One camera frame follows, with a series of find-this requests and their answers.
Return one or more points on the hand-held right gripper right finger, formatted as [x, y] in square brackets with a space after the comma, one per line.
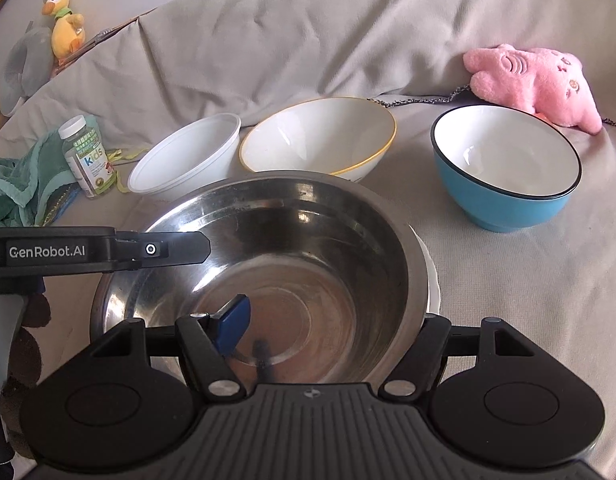
[430, 341]

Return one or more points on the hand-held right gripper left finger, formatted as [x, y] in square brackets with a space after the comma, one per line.
[232, 324]

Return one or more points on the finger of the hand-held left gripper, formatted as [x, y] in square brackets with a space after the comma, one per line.
[158, 249]

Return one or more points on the stainless steel bowl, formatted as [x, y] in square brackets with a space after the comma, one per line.
[313, 270]

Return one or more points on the blue bowl with white inside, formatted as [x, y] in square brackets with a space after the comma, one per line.
[502, 160]

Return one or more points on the white bowl with yellow rim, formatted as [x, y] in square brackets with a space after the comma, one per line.
[318, 135]

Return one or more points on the white plate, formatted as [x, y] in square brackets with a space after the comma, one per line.
[431, 285]

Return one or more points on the green towel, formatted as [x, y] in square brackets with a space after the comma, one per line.
[23, 180]

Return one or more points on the clear vitamin bottle white cap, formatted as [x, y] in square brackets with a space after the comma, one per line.
[88, 160]

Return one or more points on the grey plush toy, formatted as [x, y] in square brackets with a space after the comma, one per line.
[23, 70]

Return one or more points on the yellow duck plush toy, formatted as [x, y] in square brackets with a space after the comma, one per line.
[63, 30]

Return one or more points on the beige sofa cover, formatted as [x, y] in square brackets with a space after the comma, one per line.
[338, 35]

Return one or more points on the pink plush toy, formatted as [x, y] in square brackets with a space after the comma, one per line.
[537, 82]

